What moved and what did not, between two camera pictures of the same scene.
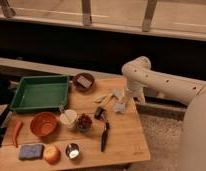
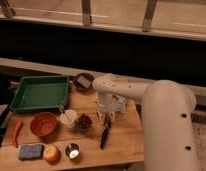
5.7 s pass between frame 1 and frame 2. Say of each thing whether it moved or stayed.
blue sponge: stayed
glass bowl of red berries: stayed
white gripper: moved
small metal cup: stayed
